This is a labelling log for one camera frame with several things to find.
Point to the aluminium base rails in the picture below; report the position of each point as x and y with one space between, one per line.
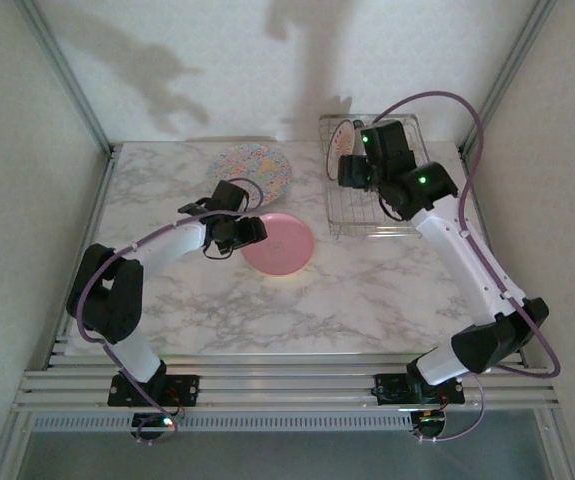
287 385

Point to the multicolour speckled plate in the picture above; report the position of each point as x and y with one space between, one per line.
252 165

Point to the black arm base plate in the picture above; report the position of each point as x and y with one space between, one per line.
392 387
187 387

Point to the white plate pink pattern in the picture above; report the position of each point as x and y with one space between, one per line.
344 137

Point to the round black controller board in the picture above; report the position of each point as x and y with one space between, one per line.
427 425
152 427

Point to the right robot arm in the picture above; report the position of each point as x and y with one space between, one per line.
457 260

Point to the aluminium frame post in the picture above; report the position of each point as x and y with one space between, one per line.
67 75
507 75

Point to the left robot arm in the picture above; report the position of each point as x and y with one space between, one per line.
167 245

